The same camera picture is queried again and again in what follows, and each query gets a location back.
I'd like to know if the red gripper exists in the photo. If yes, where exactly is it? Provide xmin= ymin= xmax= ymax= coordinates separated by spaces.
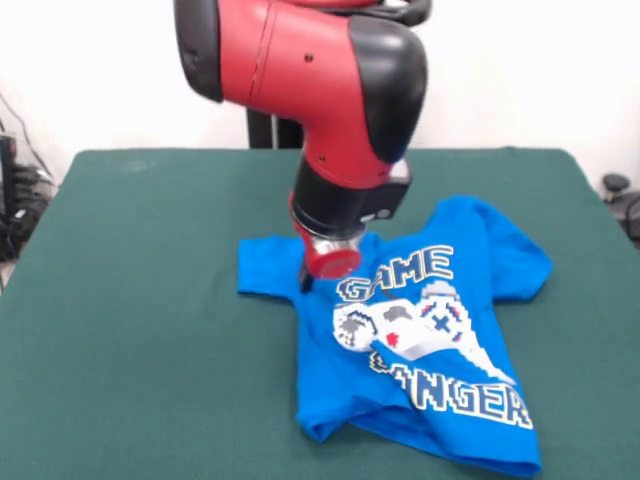
xmin=292 ymin=219 xmax=363 ymax=294

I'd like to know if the blue printed t-shirt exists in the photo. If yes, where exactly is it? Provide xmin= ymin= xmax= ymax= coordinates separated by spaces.
xmin=236 ymin=194 xmax=555 ymax=476

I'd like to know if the dark green tablecloth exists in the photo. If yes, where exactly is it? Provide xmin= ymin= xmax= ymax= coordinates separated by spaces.
xmin=0 ymin=146 xmax=640 ymax=480

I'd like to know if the black office chair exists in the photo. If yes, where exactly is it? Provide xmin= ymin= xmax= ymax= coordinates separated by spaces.
xmin=601 ymin=172 xmax=640 ymax=251

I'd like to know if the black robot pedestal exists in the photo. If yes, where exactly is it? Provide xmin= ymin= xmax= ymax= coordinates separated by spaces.
xmin=244 ymin=0 xmax=434 ymax=150

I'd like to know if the black equipment with cables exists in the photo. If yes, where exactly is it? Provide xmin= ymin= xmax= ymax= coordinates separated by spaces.
xmin=0 ymin=89 xmax=59 ymax=264

